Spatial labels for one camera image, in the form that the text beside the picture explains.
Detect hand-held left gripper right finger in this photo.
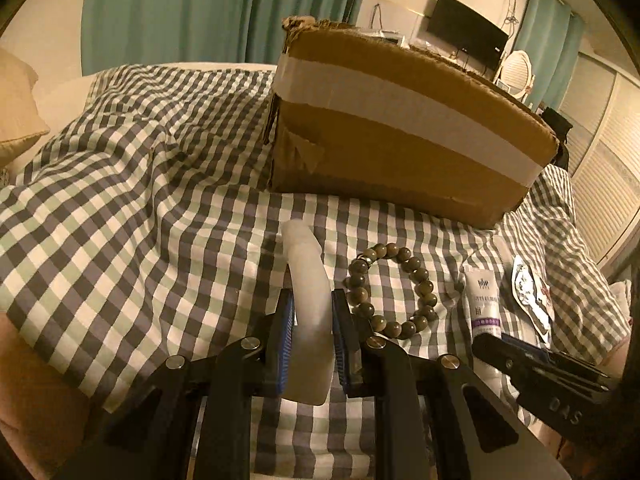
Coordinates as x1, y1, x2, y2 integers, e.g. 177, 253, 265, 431
331, 289, 576, 480

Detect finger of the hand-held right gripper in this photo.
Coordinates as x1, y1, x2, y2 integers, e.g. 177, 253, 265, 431
472, 334, 538, 386
500, 332, 556, 361

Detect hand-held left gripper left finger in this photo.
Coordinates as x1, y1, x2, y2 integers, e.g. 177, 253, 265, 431
55, 290, 296, 480

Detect white plastic bottle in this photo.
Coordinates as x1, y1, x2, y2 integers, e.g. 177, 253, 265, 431
281, 220, 335, 406

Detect white tube with purple label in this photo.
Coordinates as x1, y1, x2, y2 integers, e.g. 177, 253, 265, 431
462, 265, 513, 396

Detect taped cardboard box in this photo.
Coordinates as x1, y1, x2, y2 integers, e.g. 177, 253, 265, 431
265, 16, 561, 228

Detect checkered blanket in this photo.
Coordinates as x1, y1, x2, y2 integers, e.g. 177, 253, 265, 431
0, 62, 631, 480

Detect white louvered wardrobe doors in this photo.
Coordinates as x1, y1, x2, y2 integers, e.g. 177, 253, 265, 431
555, 52, 640, 266

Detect black hanging clothing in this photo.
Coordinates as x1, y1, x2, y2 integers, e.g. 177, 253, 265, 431
540, 107, 573, 168

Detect white oval mirror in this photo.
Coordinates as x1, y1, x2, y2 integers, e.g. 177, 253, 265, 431
497, 50, 536, 103

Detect narrow teal curtain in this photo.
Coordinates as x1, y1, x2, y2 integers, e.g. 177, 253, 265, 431
510, 0, 586, 111

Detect black television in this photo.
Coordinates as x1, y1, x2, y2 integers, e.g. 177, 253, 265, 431
427, 0, 510, 68

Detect wide teal curtain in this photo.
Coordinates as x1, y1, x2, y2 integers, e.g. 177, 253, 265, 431
80, 0, 376, 76

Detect beige pillow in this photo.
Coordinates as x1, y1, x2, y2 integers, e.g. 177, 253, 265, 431
0, 47, 51, 168

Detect brown bead bracelet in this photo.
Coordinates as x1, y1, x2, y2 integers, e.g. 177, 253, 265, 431
345, 244, 438, 341

